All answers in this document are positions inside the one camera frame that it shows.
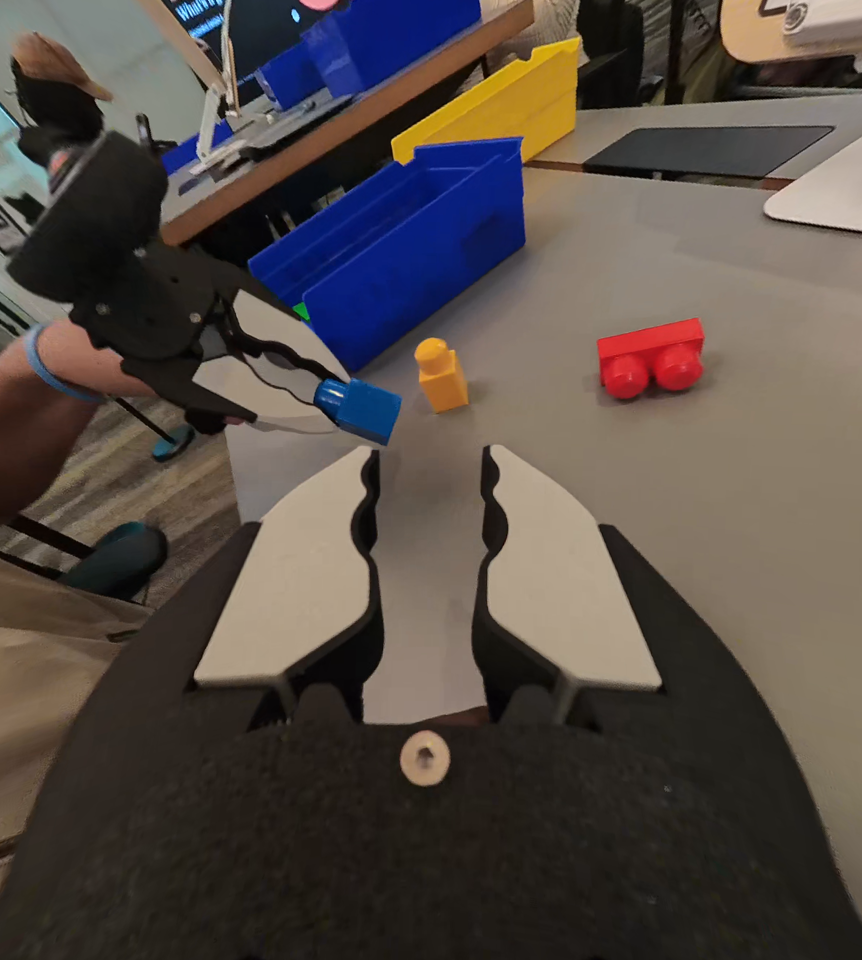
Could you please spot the red mega block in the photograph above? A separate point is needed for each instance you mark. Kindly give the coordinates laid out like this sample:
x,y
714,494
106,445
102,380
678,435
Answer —
x,y
653,360

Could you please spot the person's left forearm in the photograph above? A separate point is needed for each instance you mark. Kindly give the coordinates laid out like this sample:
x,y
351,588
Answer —
x,y
11,428

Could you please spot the wooden table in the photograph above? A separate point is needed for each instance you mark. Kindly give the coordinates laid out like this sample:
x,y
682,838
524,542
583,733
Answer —
x,y
326,128

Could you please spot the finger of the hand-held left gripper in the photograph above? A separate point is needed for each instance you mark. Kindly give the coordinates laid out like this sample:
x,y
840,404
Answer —
x,y
273,398
288,338

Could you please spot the white board stand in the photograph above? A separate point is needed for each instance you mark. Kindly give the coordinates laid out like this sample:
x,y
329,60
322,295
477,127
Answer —
x,y
851,188

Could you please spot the blue wristband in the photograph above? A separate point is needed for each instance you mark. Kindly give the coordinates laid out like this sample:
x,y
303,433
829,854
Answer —
x,y
56,375

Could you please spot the black flat panel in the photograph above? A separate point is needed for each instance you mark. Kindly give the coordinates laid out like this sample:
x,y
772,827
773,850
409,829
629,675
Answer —
x,y
701,150

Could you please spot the blue storage bin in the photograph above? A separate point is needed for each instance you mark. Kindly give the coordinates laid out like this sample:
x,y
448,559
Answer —
x,y
416,255
341,53

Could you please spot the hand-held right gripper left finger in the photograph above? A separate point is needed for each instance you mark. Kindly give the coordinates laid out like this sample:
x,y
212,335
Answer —
x,y
288,600

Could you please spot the yellow storage bin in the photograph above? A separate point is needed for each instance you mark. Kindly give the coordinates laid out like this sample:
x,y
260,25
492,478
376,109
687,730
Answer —
x,y
506,105

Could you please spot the blue mega block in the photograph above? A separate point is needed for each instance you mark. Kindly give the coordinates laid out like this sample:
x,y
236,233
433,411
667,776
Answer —
x,y
359,408

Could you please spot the person's beige jacket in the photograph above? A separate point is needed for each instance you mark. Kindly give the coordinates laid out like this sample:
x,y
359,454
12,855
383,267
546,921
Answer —
x,y
26,705

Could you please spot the orange mega block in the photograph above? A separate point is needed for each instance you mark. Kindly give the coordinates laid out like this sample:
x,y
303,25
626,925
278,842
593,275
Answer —
x,y
442,375

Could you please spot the dark display screen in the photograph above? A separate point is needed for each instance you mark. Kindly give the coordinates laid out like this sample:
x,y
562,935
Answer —
x,y
236,23

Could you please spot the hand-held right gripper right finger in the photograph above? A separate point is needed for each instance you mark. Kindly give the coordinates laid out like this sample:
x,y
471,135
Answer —
x,y
574,600

